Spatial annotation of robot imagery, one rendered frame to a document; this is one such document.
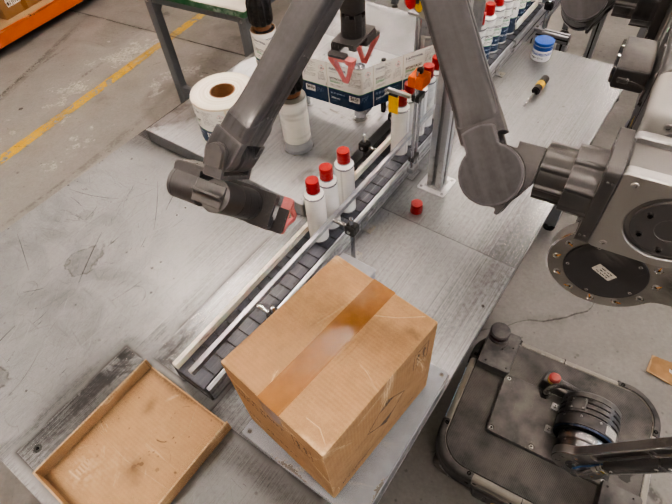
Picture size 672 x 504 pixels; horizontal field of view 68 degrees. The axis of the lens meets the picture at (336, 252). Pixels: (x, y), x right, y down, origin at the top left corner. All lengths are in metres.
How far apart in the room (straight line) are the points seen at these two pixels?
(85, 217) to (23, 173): 1.84
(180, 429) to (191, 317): 0.28
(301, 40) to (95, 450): 0.92
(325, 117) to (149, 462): 1.13
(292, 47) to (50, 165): 2.80
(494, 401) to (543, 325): 0.58
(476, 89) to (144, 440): 0.95
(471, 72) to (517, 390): 1.33
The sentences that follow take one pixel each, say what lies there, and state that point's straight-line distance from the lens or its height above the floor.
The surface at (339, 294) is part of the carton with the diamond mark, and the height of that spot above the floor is 1.12.
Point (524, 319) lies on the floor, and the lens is 2.28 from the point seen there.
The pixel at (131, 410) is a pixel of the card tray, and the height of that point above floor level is 0.83.
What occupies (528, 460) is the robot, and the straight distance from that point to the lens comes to 1.77.
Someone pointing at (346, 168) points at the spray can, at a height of 1.04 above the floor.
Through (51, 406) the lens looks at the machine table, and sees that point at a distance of 1.34.
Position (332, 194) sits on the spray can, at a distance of 1.24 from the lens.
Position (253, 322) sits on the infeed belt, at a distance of 1.19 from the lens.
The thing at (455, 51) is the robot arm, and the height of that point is 1.55.
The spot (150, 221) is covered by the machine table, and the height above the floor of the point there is 0.83.
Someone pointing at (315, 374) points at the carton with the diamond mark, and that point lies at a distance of 0.84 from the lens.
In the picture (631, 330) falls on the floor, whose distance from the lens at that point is 2.41.
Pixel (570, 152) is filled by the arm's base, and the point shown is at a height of 1.49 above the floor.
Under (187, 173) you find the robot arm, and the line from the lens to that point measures 0.87.
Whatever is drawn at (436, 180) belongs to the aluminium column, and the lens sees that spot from 1.49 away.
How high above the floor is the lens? 1.88
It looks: 51 degrees down
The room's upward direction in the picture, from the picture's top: 6 degrees counter-clockwise
